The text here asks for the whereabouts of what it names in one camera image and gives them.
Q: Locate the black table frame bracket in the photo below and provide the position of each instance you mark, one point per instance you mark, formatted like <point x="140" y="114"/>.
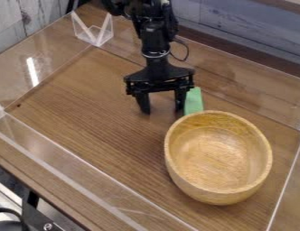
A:
<point x="40" y="216"/>

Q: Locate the green rectangular block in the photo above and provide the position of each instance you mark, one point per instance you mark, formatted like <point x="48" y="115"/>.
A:
<point x="192" y="101"/>

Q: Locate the wooden brown bowl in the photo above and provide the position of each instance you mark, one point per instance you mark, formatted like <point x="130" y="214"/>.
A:
<point x="218" y="157"/>

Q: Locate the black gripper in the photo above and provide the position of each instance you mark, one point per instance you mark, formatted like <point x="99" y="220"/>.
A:
<point x="159" y="76"/>

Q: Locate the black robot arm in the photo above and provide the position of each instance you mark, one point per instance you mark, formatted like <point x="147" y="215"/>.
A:
<point x="155" y="25"/>

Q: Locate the clear acrylic enclosure wall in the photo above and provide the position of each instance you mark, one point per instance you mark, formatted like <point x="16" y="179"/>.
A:
<point x="79" y="144"/>

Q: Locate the clear acrylic corner bracket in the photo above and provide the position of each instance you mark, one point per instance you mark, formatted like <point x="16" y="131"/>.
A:
<point x="96" y="35"/>

